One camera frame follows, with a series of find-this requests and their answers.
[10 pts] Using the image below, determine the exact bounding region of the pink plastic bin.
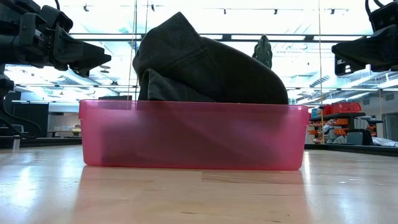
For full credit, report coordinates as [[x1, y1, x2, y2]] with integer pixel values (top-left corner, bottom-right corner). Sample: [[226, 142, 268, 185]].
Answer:
[[78, 99, 311, 171]]

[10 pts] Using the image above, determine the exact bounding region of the dark grey cap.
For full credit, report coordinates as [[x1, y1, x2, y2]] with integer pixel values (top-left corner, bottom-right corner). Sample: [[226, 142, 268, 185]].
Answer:
[[132, 11, 290, 105]]

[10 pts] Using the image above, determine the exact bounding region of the black shelf with orange bins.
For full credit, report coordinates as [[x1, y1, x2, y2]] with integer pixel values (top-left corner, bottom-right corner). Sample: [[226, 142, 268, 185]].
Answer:
[[307, 102, 384, 146]]

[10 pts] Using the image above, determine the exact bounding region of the dark cabinet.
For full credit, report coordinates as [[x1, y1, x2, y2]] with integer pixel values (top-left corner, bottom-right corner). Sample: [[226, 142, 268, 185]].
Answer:
[[11, 102, 50, 138]]

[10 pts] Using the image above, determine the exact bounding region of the red crate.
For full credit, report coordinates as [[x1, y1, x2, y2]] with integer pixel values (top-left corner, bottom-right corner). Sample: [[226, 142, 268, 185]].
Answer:
[[329, 102, 363, 115]]

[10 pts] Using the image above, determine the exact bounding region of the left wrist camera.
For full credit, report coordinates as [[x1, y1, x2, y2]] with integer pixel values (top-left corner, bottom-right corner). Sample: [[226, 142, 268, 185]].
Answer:
[[39, 4, 74, 34]]

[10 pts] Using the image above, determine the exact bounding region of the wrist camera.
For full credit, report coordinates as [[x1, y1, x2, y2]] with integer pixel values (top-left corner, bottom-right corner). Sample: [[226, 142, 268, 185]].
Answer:
[[368, 1, 398, 32], [39, 4, 74, 34]]

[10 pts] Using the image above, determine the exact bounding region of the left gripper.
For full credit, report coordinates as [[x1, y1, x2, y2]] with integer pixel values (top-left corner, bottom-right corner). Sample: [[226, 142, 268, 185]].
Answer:
[[17, 12, 112, 78]]

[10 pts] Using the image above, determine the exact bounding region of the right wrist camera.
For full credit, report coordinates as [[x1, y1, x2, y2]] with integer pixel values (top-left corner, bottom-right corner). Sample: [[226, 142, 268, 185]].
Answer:
[[368, 1, 398, 32]]

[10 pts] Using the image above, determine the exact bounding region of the green cactus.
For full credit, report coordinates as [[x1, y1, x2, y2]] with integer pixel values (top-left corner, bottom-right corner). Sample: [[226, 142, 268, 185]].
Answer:
[[251, 34, 274, 70]]

